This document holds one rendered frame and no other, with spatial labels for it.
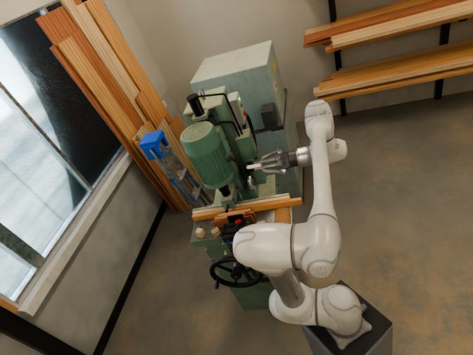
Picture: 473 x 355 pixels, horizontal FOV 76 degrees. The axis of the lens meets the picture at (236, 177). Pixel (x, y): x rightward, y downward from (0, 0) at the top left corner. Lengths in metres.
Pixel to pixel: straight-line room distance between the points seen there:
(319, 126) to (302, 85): 2.63
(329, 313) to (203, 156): 0.87
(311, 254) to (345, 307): 0.57
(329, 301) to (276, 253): 0.56
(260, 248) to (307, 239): 0.14
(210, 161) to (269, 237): 0.66
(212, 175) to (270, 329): 1.31
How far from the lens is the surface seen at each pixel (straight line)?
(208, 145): 1.41
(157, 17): 3.87
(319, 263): 0.86
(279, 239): 0.89
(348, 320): 1.44
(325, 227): 0.92
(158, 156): 2.42
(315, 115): 1.26
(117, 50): 3.29
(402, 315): 2.39
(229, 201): 1.67
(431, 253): 2.64
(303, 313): 1.42
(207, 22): 3.70
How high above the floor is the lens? 2.17
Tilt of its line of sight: 38 degrees down
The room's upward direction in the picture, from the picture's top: 24 degrees counter-clockwise
